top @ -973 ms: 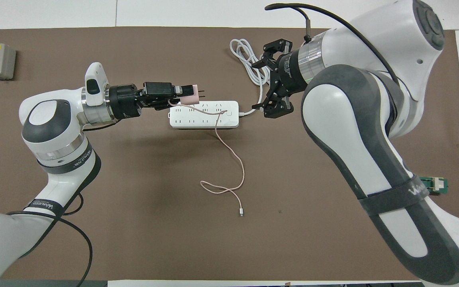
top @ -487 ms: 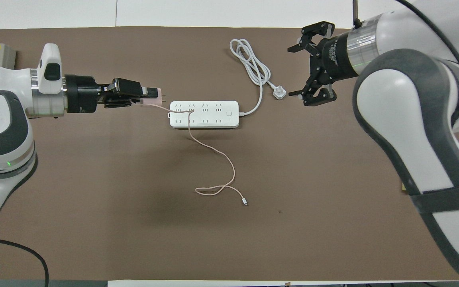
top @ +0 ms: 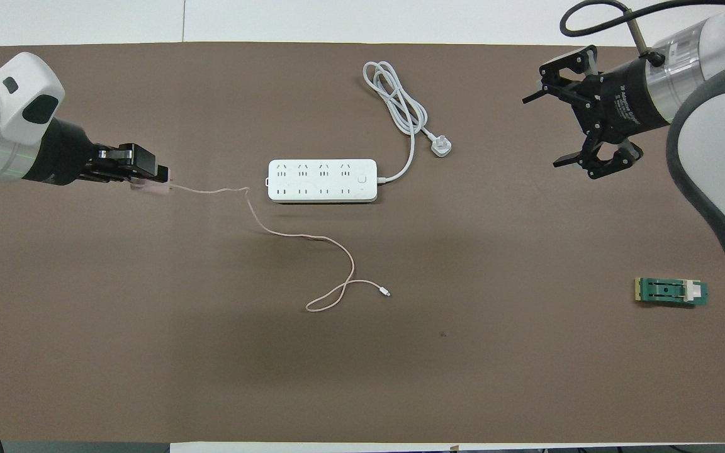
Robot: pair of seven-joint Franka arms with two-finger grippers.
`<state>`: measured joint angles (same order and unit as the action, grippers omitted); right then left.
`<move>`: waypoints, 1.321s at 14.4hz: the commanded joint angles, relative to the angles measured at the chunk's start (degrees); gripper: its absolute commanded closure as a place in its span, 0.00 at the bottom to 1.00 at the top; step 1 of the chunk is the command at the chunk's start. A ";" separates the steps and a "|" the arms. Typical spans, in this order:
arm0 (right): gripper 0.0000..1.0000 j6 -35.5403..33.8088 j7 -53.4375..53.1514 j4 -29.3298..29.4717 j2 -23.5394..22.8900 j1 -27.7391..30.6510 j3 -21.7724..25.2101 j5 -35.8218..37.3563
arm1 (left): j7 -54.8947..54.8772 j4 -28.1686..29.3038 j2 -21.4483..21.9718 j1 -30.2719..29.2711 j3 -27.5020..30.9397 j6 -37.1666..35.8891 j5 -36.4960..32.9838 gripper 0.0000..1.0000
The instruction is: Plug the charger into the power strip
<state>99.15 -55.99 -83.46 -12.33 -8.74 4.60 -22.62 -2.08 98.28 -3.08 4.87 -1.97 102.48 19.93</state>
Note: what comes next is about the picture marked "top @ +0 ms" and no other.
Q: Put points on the white power strip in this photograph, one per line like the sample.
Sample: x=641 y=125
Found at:
x=321 y=181

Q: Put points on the pink charger adapter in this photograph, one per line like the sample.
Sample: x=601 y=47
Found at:
x=148 y=187

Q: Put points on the green knife switch block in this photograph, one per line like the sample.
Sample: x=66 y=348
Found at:
x=668 y=292

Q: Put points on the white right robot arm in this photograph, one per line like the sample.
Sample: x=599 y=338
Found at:
x=721 y=94

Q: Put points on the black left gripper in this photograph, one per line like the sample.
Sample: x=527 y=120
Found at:
x=67 y=154

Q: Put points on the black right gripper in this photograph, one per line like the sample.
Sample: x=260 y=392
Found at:
x=627 y=104

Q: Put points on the brown table mat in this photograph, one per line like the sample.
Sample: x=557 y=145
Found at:
x=463 y=346

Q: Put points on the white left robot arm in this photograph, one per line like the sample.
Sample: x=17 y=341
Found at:
x=10 y=107

